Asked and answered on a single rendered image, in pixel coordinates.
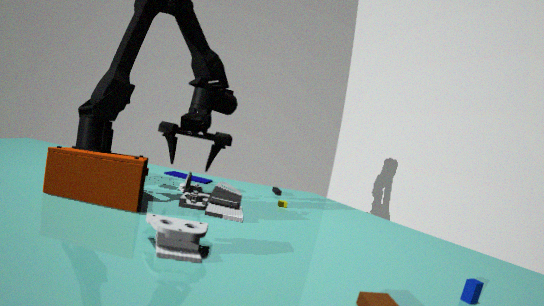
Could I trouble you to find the dark blue flat bar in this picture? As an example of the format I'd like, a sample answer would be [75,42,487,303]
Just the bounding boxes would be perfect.
[164,171,212,184]

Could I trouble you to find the blue block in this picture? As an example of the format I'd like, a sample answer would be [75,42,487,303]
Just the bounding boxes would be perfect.
[460,278,484,305]

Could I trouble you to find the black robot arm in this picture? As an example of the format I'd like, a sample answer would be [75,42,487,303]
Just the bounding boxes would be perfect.
[72,0,238,153]

